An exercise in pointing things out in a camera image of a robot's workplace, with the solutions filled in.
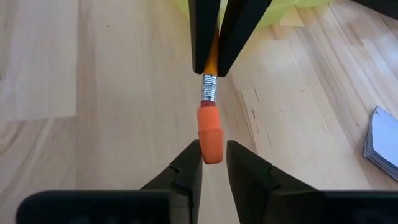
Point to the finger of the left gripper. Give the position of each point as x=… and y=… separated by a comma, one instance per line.
x=202, y=31
x=239, y=28

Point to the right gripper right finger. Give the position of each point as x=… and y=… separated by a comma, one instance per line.
x=295, y=208

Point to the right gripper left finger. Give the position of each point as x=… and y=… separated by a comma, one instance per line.
x=124, y=208

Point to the orange pencil with eraser cap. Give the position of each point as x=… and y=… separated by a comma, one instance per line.
x=211, y=130

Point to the pale blue sticky note pad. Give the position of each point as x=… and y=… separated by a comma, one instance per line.
x=385, y=140

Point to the yellow-green translucent pencil case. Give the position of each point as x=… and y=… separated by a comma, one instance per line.
x=280, y=9

